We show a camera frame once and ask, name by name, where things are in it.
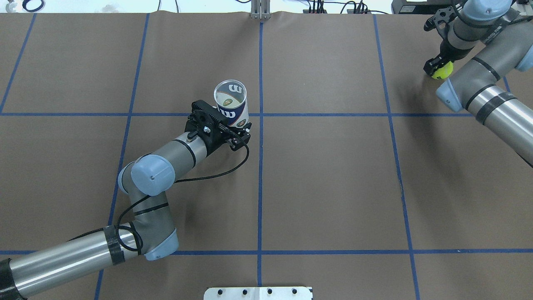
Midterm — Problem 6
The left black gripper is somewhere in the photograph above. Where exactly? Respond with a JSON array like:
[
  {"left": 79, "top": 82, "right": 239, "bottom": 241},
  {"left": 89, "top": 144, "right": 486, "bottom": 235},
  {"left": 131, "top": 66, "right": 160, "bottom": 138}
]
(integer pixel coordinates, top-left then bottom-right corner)
[{"left": 185, "top": 100, "right": 252, "bottom": 156}]

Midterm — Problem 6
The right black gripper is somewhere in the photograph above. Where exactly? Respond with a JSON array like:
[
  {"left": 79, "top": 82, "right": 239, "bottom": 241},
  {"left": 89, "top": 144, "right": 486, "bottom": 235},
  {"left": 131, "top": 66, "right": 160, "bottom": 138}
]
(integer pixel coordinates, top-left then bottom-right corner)
[{"left": 423, "top": 40, "right": 475, "bottom": 77}]

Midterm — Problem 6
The yellow Wilson tennis ball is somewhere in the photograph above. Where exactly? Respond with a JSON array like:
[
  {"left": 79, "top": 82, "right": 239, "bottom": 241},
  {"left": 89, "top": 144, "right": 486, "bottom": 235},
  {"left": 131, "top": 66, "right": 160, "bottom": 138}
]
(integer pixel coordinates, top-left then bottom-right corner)
[{"left": 222, "top": 96, "right": 239, "bottom": 108}]

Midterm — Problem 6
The clear tennis ball can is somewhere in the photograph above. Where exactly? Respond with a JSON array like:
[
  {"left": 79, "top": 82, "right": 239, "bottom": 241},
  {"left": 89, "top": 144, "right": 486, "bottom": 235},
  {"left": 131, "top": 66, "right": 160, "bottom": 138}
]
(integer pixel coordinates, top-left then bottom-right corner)
[{"left": 214, "top": 80, "right": 249, "bottom": 128}]

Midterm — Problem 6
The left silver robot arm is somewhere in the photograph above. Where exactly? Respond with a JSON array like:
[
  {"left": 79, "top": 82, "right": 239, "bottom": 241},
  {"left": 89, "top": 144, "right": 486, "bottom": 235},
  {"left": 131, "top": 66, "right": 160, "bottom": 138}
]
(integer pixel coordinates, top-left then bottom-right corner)
[{"left": 1, "top": 100, "right": 252, "bottom": 300}]

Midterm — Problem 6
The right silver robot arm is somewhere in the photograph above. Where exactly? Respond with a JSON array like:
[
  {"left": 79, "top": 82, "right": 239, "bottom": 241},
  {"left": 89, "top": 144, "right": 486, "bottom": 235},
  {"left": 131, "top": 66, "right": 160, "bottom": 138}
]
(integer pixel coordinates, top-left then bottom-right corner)
[{"left": 424, "top": 0, "right": 533, "bottom": 165}]

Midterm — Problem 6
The black box with label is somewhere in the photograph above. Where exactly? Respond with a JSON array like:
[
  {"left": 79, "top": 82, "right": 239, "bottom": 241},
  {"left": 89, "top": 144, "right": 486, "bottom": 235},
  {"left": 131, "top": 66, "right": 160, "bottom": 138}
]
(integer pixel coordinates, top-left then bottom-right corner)
[{"left": 391, "top": 0, "right": 453, "bottom": 15}]

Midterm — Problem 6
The aluminium frame post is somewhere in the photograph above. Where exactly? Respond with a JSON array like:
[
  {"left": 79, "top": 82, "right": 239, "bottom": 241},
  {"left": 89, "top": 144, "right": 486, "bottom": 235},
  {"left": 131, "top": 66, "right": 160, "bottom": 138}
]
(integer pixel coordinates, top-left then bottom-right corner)
[{"left": 250, "top": 0, "right": 271, "bottom": 20}]

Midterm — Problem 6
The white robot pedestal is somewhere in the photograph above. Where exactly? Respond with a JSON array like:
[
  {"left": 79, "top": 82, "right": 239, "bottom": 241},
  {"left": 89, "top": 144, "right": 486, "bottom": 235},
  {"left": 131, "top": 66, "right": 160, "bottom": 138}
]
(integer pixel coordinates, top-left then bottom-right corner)
[{"left": 203, "top": 286, "right": 314, "bottom": 300}]

